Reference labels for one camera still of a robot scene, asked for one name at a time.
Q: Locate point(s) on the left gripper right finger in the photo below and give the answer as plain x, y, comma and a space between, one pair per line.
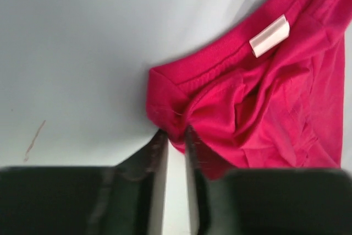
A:
224, 199

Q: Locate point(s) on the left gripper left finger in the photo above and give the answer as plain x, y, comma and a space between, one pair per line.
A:
127, 198

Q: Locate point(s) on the red t shirt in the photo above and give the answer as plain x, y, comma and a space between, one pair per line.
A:
269, 93

